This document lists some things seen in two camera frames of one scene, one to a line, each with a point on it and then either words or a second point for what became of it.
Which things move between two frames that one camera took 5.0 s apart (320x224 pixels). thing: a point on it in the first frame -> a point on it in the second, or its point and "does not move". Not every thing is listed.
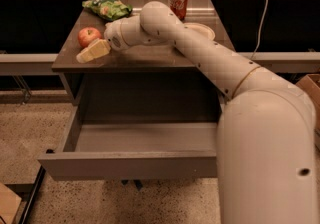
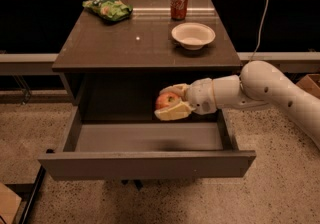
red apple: x=87 y=36 -> x=167 y=99
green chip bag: x=109 y=7 does not move
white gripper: x=112 y=35 -> x=200 y=96
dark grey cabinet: x=150 y=82 does not move
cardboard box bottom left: x=9 y=204 does not move
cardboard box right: x=310 y=83 does not move
